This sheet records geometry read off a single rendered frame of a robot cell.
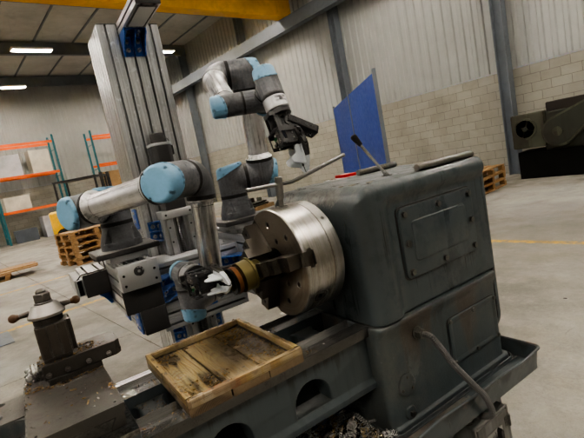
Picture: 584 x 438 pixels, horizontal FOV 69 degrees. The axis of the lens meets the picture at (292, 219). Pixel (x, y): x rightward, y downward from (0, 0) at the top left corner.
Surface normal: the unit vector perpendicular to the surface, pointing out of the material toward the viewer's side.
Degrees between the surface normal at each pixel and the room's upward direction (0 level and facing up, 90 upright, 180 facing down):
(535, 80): 90
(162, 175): 90
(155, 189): 89
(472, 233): 90
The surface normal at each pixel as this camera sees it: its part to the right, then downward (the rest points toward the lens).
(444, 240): 0.54, 0.01
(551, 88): -0.74, 0.23
